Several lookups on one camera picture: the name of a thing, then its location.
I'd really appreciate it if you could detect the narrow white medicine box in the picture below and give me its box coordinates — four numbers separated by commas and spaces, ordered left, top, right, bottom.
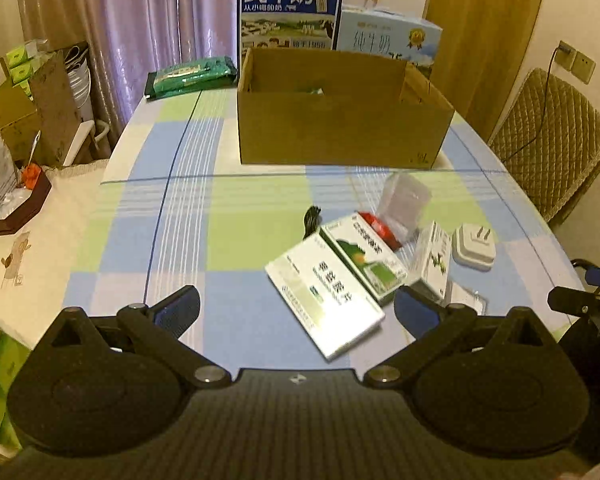
407, 221, 452, 304

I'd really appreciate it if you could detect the white power adapter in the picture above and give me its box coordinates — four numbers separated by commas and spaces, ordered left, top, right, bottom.
452, 223, 496, 272

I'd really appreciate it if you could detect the red snack packet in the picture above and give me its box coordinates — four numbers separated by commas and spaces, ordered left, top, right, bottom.
358, 211, 402, 252

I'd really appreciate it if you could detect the white Mecobalamin tablet box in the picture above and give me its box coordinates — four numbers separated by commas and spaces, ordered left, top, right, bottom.
265, 234, 385, 361

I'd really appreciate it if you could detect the green white spray box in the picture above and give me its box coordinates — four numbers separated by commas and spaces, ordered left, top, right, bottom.
320, 212, 407, 306

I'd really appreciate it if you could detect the clear plastic container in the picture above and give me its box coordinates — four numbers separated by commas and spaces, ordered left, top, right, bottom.
376, 172, 431, 244

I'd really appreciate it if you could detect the black audio cable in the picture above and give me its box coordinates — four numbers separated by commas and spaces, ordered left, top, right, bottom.
302, 205, 323, 239

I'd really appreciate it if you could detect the clear plastic bag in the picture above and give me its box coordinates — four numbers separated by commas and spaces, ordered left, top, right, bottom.
445, 282, 488, 315

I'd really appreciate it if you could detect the quilted beige chair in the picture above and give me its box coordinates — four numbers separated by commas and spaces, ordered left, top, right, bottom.
489, 68, 600, 223

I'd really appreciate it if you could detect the brown tray with items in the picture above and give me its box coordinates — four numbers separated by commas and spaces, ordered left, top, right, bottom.
0, 162, 52, 236

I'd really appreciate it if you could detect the brown cardboard box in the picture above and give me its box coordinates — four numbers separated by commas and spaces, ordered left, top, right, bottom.
237, 48, 454, 169

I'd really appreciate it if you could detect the green plastic snack package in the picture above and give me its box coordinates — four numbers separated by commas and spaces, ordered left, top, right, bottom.
144, 56, 237, 100

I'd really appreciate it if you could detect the light blue milk carton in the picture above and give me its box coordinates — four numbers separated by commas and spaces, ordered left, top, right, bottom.
337, 6, 443, 78

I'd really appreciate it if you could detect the purple curtain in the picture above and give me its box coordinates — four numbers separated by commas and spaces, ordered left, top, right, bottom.
18, 0, 237, 136

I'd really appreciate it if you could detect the dark blue milk carton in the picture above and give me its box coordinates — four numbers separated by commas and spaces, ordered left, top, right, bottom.
237, 0, 342, 65

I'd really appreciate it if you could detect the wall power socket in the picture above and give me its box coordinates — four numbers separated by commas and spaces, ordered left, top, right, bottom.
554, 41, 596, 84

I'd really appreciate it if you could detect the black charger cable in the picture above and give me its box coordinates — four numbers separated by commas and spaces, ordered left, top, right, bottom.
499, 44, 566, 164

